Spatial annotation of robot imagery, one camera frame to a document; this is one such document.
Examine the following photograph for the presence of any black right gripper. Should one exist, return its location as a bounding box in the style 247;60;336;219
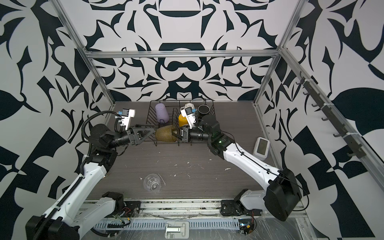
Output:
171;124;215;145

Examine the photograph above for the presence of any yellow mug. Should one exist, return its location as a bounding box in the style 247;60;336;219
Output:
178;114;189;127

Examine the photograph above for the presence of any olive green glass cup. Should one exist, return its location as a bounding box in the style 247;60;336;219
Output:
155;125;178;143

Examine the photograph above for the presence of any black mug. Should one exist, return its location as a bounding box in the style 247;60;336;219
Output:
198;105;211;119

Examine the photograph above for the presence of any lilac plastic cup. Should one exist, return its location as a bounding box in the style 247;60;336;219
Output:
155;103;170;124

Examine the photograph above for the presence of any white faceted mug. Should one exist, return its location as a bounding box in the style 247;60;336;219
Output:
181;103;195;110

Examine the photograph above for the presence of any clear glass cup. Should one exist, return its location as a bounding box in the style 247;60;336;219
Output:
143;174;162;193

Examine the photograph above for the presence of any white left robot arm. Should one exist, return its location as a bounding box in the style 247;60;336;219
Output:
26;124;156;240

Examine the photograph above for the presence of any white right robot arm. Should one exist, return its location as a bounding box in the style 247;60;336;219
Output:
181;114;302;221

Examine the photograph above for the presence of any white digital thermometer display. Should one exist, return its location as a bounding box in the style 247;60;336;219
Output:
253;137;270;161

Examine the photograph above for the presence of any black wire dish rack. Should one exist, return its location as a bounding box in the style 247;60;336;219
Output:
146;100;215;145

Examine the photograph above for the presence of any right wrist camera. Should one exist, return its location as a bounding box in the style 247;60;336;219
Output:
181;107;196;129

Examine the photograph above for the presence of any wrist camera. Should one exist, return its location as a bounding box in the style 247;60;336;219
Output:
181;107;196;129
115;109;136;131

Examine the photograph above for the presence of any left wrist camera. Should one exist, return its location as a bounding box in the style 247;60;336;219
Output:
115;109;136;131

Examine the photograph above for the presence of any white cable duct strip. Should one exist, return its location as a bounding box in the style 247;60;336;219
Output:
94;219;240;231

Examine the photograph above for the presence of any silver latch bracket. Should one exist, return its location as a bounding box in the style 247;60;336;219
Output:
165;221;190;240

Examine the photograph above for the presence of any grey wall hook rail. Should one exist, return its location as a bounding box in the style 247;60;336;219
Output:
297;71;367;159

